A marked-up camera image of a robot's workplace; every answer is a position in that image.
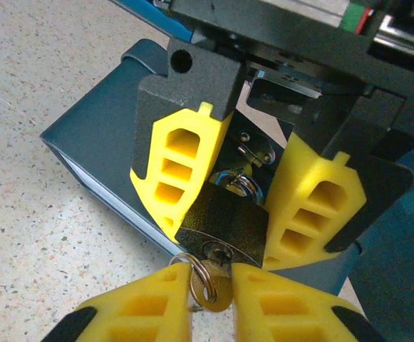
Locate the brass key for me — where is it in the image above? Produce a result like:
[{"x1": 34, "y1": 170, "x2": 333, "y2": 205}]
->
[{"x1": 191, "y1": 248, "x2": 235, "y2": 314}]

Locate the metal key ring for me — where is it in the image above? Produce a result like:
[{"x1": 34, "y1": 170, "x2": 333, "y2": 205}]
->
[{"x1": 169, "y1": 252, "x2": 219, "y2": 304}]

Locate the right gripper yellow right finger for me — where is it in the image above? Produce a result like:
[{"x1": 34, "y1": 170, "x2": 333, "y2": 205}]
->
[{"x1": 230, "y1": 262, "x2": 389, "y2": 342}]

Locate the starry night print tin box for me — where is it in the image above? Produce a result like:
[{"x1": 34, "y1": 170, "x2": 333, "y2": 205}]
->
[{"x1": 39, "y1": 38, "x2": 414, "y2": 342}]

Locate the blue table edge strip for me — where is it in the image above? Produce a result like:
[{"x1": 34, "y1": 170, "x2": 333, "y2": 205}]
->
[{"x1": 108, "y1": 0, "x2": 197, "y2": 42}]

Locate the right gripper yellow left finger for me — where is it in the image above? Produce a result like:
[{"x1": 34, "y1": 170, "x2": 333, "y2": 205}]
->
[{"x1": 42, "y1": 261, "x2": 194, "y2": 342}]

